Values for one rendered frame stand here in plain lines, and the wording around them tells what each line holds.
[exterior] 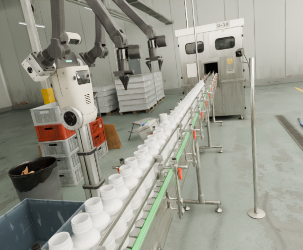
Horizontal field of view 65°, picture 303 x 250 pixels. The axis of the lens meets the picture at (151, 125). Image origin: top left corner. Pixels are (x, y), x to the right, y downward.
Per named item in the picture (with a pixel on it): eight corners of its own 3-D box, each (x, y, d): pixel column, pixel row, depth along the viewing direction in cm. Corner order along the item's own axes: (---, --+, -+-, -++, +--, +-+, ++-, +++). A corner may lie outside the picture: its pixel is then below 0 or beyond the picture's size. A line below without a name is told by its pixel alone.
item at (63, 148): (69, 156, 310) (65, 140, 305) (41, 157, 318) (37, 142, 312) (88, 141, 368) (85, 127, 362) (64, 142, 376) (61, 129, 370)
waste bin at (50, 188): (51, 237, 225) (34, 175, 209) (15, 233, 238) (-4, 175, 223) (78, 208, 266) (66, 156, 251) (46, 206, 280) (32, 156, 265)
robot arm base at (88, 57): (78, 53, 166) (88, 67, 167) (85, 45, 163) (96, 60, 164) (85, 53, 174) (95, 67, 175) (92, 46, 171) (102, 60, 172)
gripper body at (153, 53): (148, 60, 162) (146, 49, 160) (162, 58, 158) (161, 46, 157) (145, 61, 156) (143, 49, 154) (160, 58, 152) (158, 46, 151)
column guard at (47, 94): (53, 114, 1015) (46, 88, 988) (45, 114, 1027) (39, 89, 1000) (59, 112, 1051) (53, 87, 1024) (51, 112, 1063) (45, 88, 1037)
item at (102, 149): (94, 164, 387) (91, 152, 382) (72, 165, 398) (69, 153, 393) (109, 151, 444) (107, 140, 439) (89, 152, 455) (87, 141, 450)
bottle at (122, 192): (113, 238, 64) (103, 184, 60) (114, 224, 70) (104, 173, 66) (135, 234, 65) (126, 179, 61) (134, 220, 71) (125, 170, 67)
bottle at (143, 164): (154, 199, 80) (147, 154, 76) (136, 201, 81) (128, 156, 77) (154, 190, 86) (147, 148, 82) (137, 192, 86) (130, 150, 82)
